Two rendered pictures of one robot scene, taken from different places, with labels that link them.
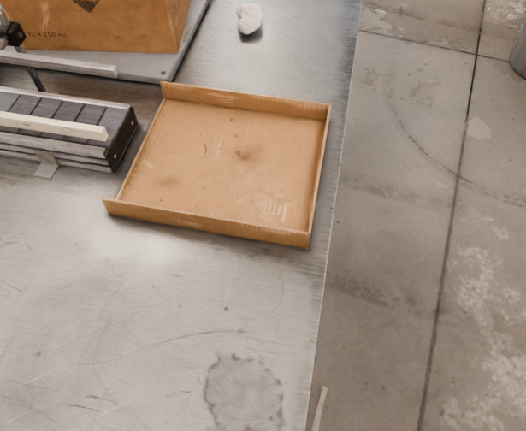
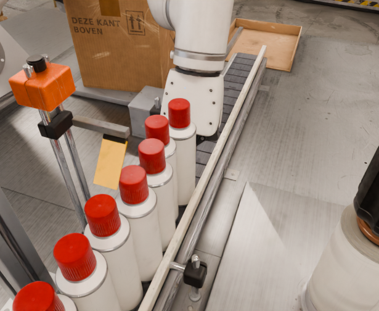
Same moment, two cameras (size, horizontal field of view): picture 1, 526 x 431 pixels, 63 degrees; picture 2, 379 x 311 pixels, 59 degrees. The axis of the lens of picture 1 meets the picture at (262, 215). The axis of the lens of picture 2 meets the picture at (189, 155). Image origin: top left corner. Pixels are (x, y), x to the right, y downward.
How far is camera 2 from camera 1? 136 cm
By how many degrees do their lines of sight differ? 52
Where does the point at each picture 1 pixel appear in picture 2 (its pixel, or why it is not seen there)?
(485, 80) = not seen: hidden behind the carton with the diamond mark
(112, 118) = (244, 55)
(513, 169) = not seen: hidden behind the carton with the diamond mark
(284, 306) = (324, 41)
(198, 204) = (283, 52)
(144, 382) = (361, 64)
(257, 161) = (258, 40)
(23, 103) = (230, 78)
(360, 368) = not seen: hidden behind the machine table
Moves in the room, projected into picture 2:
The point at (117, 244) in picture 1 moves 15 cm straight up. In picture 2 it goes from (305, 70) to (317, 23)
